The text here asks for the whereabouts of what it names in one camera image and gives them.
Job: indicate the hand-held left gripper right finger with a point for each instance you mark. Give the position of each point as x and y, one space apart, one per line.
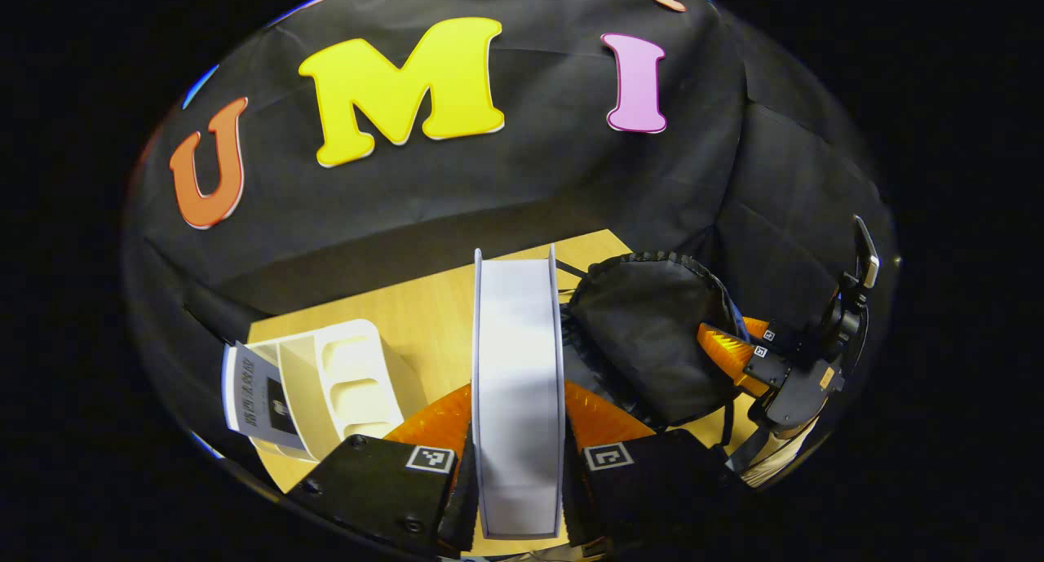
652 488

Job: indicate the purple-grey cover book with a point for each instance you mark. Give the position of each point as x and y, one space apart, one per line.
261 395

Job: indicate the blue schoolbag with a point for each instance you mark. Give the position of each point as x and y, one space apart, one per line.
652 334

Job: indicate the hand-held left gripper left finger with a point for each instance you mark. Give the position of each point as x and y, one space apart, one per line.
383 484

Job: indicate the white cover book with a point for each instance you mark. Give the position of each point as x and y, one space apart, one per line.
518 382

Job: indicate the white plastic bookshelf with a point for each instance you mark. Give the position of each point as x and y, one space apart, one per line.
351 382

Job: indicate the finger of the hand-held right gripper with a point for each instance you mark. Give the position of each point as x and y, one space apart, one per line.
734 356
767 330

